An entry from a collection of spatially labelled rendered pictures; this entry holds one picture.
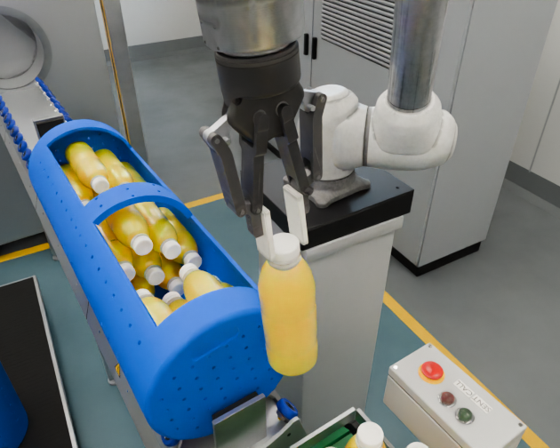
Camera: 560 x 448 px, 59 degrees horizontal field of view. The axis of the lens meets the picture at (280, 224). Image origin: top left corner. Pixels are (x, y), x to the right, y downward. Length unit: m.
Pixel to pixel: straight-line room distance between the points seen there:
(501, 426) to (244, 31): 0.70
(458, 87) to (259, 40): 1.87
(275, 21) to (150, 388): 0.58
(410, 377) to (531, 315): 1.92
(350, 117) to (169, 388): 0.76
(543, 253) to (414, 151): 2.05
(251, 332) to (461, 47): 1.62
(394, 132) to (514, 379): 1.52
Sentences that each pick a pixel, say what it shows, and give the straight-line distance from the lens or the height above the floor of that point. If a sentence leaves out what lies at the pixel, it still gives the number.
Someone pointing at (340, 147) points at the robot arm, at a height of 1.23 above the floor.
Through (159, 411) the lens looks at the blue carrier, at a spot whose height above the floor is 1.10.
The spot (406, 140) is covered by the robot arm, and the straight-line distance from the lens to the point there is 1.22.
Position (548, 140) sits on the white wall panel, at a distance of 3.59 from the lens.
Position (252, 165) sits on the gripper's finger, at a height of 1.56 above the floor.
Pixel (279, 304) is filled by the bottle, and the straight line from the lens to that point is 0.60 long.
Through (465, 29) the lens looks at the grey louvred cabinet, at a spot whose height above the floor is 1.28.
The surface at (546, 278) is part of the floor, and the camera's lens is 3.04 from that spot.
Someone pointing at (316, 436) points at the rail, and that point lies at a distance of 0.96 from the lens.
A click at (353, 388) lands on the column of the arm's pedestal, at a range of 1.91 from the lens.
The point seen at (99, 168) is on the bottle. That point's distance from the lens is 1.32.
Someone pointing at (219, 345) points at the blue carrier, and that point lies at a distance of 0.82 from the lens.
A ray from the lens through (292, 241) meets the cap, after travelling 0.58.
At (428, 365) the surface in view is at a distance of 0.91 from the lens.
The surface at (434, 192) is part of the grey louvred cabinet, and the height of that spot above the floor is 0.55.
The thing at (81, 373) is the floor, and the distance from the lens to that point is 2.42.
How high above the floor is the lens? 1.80
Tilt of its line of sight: 36 degrees down
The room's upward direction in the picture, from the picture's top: straight up
